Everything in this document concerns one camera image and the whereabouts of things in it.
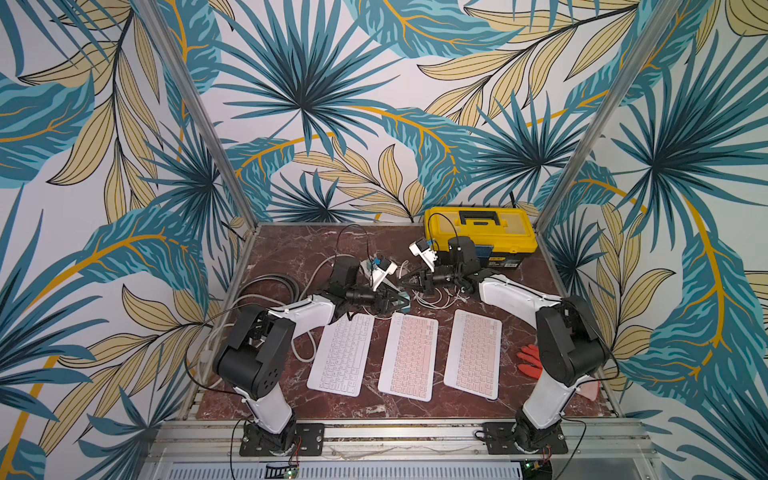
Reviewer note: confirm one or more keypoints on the pink keyboard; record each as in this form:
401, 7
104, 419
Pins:
409, 359
473, 359

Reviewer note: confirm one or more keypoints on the white wireless keyboard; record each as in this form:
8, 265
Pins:
339, 365

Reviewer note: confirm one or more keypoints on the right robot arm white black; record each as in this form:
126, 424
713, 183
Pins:
571, 349

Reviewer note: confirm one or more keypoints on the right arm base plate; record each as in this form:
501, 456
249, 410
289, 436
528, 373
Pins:
509, 438

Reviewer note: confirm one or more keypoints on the pink keyboard middle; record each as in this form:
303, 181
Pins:
409, 359

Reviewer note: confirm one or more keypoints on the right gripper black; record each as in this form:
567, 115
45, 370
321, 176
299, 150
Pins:
424, 280

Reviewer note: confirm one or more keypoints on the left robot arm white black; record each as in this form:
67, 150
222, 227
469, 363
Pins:
254, 354

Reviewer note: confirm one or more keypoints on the yellow black toolbox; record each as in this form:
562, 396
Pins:
503, 237

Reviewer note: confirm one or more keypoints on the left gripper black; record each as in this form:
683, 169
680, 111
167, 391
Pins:
382, 301

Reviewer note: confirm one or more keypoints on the pink keyboard right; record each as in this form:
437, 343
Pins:
473, 359

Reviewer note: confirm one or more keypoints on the red work glove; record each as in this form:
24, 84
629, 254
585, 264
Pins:
530, 366

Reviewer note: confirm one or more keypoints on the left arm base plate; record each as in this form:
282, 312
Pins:
305, 438

